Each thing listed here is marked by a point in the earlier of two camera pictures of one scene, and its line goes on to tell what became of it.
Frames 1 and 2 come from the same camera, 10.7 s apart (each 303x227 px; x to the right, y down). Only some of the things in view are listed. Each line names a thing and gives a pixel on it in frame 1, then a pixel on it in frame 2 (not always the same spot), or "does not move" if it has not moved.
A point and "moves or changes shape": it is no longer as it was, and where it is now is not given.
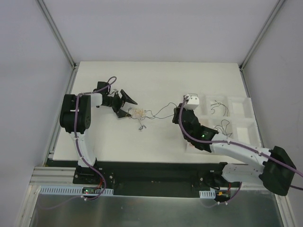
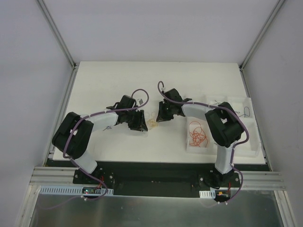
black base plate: [179, 178] does not move
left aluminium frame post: [57, 32] does not move
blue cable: [155, 117] moves or changes shape
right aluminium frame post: [260, 33] does not move
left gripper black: [120, 104] to [135, 118]
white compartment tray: [232, 117] does not move
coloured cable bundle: [138, 113] moves or changes shape
